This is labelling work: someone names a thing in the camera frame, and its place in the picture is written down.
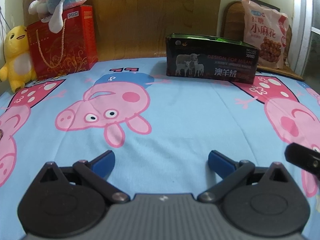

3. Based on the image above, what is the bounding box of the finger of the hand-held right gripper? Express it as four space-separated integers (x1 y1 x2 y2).
285 142 320 179

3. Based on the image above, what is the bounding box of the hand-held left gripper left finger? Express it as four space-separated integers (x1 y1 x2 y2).
37 150 130 203

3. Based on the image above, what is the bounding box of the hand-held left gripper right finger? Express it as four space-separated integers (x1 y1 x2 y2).
197 150 288 203

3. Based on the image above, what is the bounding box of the black cardboard box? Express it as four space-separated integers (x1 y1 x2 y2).
166 33 260 84

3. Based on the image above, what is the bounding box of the printed cartoon bedsheet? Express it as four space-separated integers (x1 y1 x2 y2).
0 56 320 230

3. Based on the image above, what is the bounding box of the red gift bag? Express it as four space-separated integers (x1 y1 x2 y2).
26 5 98 79

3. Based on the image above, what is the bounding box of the large pink snack bag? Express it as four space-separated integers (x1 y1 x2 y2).
241 0 289 69

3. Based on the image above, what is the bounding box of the yellow plush duck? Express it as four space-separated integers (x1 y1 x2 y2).
0 25 37 93

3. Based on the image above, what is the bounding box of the frosted glass door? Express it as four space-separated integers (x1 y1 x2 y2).
292 0 320 80

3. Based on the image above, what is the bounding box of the wooden board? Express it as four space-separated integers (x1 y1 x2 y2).
22 0 220 62

